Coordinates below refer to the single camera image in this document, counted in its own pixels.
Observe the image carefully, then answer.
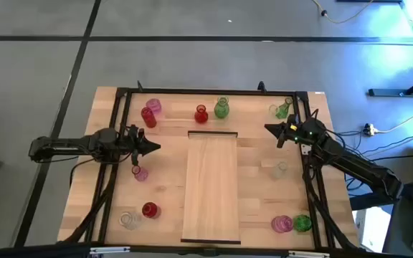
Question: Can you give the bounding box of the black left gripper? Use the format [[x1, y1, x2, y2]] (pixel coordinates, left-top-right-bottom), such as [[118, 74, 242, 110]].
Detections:
[[125, 137, 161, 166]]

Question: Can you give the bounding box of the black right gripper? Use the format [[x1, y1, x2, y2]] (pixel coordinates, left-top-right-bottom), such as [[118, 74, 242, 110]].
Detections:
[[264, 122, 305, 148]]

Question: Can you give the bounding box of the green conical glass vase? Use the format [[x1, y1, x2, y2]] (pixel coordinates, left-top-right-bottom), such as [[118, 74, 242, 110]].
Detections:
[[275, 97, 293, 120]]

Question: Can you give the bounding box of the red ribbed glass vase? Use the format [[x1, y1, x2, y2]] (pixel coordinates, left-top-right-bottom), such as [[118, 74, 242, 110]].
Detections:
[[141, 106, 158, 129]]

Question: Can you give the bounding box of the pink wavy glass vase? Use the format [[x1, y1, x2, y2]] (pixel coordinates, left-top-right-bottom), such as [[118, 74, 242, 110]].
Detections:
[[131, 165, 149, 183]]

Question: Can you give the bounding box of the pink ribbed glass vase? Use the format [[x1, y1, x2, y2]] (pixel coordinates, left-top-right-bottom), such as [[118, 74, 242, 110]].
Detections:
[[145, 98, 163, 115]]

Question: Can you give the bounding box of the clear wavy glass vase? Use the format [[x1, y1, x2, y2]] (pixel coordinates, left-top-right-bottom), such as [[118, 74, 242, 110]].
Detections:
[[270, 161, 289, 181]]

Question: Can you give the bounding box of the green embossed glass vase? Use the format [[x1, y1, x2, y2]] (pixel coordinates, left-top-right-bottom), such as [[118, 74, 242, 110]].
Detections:
[[213, 95, 230, 120]]

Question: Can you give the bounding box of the red bulbous glass vase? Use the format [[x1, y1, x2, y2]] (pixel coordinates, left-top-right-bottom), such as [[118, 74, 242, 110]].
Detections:
[[194, 104, 209, 125]]

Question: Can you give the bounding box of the red swirl round vase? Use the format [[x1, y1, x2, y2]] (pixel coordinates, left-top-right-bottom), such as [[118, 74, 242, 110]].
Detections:
[[141, 201, 162, 219]]

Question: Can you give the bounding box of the clear swirl round vase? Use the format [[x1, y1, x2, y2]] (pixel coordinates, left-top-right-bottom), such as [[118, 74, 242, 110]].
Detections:
[[118, 210, 143, 231]]

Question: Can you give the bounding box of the pink swirl round vase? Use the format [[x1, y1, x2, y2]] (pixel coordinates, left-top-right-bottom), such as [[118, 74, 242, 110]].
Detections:
[[270, 214, 295, 234]]

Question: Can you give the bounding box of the green swirl round vase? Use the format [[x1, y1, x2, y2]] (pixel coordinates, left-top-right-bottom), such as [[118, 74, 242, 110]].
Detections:
[[292, 214, 313, 233]]

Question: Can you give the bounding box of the white power strip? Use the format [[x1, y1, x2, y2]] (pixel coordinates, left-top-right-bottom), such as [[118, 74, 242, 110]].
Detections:
[[363, 123, 379, 137]]

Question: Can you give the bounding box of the black desk foot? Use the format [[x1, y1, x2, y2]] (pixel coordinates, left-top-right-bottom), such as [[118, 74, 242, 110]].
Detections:
[[367, 70, 413, 98]]

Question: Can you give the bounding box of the black aluminium table frame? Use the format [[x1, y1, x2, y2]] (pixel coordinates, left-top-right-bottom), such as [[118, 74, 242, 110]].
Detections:
[[57, 85, 360, 257]]

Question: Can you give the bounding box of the silver aluminium bracket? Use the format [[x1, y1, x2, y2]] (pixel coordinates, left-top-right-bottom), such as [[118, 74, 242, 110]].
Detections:
[[288, 250, 329, 258], [90, 246, 130, 254]]

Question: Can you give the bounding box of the white power cable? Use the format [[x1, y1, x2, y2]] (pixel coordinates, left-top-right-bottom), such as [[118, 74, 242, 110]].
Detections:
[[376, 103, 413, 134]]

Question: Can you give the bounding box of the cream floor cable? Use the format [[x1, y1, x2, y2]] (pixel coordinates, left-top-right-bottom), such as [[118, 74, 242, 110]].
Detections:
[[312, 0, 374, 24]]

